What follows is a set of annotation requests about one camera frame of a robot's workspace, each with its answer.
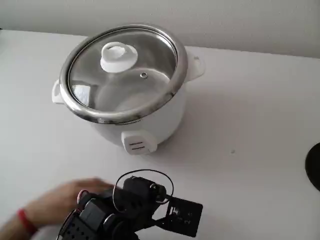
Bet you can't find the red wristband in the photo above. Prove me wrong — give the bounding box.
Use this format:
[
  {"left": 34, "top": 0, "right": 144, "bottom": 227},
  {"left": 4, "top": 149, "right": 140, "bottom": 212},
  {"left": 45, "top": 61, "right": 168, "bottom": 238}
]
[{"left": 16, "top": 207, "right": 39, "bottom": 235}]

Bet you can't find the person's hand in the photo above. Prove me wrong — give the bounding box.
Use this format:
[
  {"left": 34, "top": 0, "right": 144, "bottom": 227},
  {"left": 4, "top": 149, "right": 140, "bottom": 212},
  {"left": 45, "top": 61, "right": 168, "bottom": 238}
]
[{"left": 26, "top": 177, "right": 116, "bottom": 226}]

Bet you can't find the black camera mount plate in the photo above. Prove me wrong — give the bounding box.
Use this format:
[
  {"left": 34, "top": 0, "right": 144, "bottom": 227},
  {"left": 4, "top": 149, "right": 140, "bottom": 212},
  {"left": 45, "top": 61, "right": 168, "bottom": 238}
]
[{"left": 152, "top": 195, "right": 204, "bottom": 238}]

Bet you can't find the red servo wire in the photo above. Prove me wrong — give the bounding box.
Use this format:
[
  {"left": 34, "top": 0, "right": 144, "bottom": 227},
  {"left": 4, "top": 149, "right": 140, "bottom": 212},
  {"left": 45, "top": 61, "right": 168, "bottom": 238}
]
[{"left": 58, "top": 189, "right": 90, "bottom": 237}]

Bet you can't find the black camera cable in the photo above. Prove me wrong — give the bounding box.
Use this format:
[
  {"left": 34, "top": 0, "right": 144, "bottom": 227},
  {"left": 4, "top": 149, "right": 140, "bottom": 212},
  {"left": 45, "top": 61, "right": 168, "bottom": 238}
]
[{"left": 112, "top": 169, "right": 175, "bottom": 208}]

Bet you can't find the black round object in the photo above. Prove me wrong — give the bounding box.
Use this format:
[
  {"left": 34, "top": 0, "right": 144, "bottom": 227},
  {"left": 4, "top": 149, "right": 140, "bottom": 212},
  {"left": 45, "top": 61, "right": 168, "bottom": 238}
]
[{"left": 304, "top": 142, "right": 320, "bottom": 192}]

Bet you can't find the glass lid with white knob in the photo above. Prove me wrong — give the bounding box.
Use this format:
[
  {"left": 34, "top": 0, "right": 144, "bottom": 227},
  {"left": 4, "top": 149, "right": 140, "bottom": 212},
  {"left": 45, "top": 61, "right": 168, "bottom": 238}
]
[{"left": 67, "top": 28, "right": 180, "bottom": 113}]

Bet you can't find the white rice cooker body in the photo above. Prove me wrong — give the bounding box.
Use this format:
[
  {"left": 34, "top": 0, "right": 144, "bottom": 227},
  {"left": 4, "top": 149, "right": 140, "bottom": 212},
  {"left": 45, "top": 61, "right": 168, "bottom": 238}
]
[{"left": 51, "top": 23, "right": 206, "bottom": 156}]

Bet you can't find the person's forearm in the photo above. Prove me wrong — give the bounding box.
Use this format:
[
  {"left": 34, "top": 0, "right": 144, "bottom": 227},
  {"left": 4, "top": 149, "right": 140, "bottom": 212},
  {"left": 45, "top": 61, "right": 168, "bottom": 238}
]
[{"left": 0, "top": 211, "right": 36, "bottom": 240}]

